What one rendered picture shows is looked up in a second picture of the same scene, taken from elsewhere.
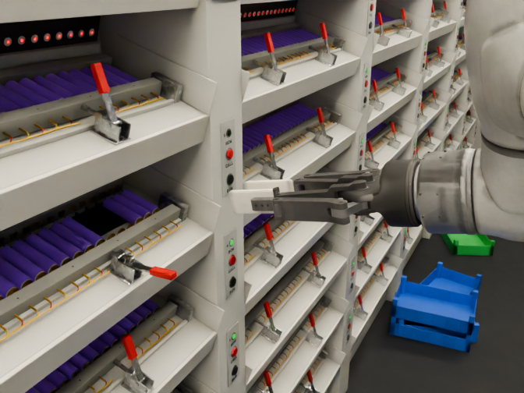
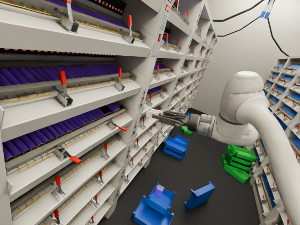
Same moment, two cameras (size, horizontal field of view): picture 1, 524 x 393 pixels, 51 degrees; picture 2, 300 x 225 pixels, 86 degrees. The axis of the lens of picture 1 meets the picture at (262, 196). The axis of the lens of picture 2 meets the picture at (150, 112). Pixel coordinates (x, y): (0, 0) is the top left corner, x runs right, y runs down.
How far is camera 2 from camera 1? 0.15 m
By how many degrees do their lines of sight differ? 9
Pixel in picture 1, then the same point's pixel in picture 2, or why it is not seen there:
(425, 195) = (200, 125)
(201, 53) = (144, 69)
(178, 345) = (116, 147)
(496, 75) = (231, 103)
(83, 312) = (99, 135)
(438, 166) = (205, 118)
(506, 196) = (221, 131)
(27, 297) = (86, 129)
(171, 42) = (136, 64)
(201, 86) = (141, 78)
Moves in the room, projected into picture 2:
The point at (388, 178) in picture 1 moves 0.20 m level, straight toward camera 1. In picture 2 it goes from (191, 118) to (195, 145)
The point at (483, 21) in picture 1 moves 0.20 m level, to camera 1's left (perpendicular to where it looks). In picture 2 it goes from (231, 90) to (171, 73)
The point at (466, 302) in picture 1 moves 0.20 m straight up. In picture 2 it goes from (184, 146) to (189, 135)
